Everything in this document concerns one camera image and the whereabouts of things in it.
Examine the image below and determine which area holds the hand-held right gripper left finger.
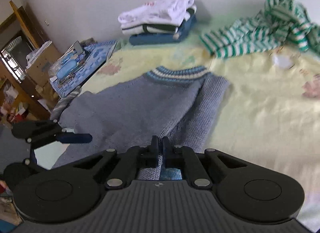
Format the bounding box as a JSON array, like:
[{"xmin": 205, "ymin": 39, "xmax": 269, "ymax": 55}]
[{"xmin": 74, "ymin": 135, "xmax": 160, "ymax": 190}]

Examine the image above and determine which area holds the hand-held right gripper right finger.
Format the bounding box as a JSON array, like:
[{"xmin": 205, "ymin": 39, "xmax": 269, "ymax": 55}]
[{"xmin": 162, "ymin": 136, "xmax": 248, "ymax": 190}]

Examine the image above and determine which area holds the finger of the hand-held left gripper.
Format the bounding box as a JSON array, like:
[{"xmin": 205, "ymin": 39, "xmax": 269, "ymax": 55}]
[
  {"xmin": 30, "ymin": 120, "xmax": 93, "ymax": 149},
  {"xmin": 24, "ymin": 145, "xmax": 48, "ymax": 173}
]

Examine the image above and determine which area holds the grey knit sweater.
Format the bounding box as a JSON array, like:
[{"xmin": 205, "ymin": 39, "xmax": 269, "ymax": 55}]
[{"xmin": 50, "ymin": 66, "xmax": 230, "ymax": 181}]

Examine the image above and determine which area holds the wooden cabinet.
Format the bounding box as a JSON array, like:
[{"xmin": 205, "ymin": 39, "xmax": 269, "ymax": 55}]
[{"xmin": 0, "ymin": 0, "xmax": 60, "ymax": 126}]

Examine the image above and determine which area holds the large blue case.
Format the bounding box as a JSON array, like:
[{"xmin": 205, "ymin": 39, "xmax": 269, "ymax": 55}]
[{"xmin": 56, "ymin": 58, "xmax": 78, "ymax": 79}]

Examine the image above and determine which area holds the cardboard box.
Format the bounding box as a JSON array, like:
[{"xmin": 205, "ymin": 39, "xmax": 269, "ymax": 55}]
[{"xmin": 25, "ymin": 40, "xmax": 63, "ymax": 91}]

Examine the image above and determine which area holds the blue patterned cloth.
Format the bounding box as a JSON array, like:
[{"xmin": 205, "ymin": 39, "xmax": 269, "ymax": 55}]
[{"xmin": 50, "ymin": 40, "xmax": 119, "ymax": 98}]

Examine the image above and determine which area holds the grey phone stand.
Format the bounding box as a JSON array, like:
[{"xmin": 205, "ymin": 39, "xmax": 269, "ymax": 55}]
[{"xmin": 72, "ymin": 41, "xmax": 87, "ymax": 55}]

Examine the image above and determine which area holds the white plastic bag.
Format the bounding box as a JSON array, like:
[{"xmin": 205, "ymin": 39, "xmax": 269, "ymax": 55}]
[{"xmin": 25, "ymin": 41, "xmax": 52, "ymax": 68}]

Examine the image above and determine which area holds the yellow printed bed sheet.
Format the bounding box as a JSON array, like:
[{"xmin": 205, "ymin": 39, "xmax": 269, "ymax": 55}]
[{"xmin": 32, "ymin": 33, "xmax": 320, "ymax": 226}]

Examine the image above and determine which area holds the blue folded garment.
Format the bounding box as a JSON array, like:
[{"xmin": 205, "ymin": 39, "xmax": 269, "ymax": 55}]
[{"xmin": 129, "ymin": 15, "xmax": 197, "ymax": 46}]

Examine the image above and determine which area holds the green white striped shirt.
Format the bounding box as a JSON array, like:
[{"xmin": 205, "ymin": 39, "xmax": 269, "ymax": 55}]
[{"xmin": 199, "ymin": 0, "xmax": 320, "ymax": 59}]

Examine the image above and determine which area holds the white folded shirt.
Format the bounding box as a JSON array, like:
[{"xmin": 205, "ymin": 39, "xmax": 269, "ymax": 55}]
[{"xmin": 118, "ymin": 0, "xmax": 196, "ymax": 29}]

